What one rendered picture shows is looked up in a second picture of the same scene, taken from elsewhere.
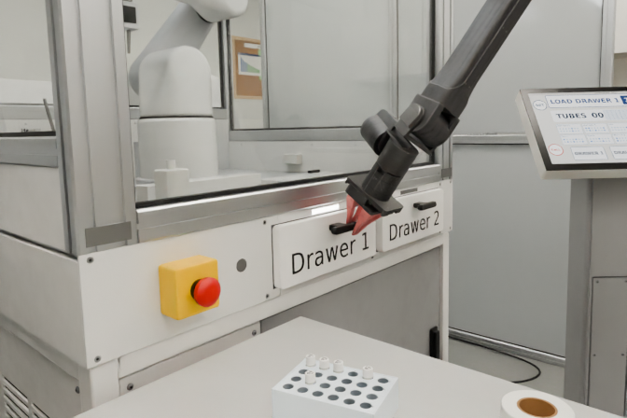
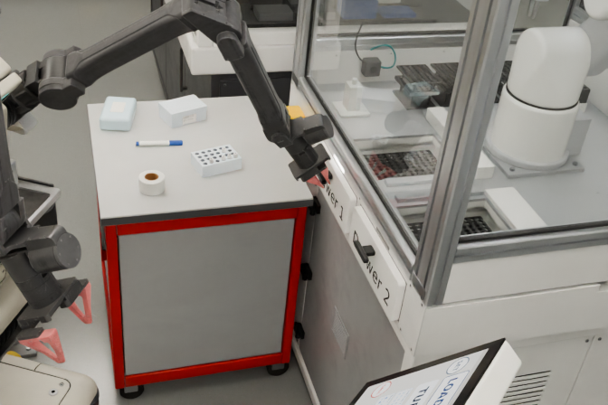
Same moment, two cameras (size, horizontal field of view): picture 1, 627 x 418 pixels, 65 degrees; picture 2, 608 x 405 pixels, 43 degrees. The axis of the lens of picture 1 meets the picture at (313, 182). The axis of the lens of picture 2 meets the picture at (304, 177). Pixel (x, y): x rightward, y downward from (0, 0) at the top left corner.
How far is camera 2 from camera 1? 2.45 m
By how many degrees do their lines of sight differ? 110
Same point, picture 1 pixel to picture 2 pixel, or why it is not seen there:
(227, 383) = (264, 155)
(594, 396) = not seen: outside the picture
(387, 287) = (363, 288)
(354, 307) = (346, 257)
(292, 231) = not seen: hidden behind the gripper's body
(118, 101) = (302, 30)
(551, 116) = (429, 381)
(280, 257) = not seen: hidden behind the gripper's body
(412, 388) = (208, 187)
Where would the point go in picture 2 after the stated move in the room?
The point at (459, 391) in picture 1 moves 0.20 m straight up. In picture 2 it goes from (193, 194) to (194, 132)
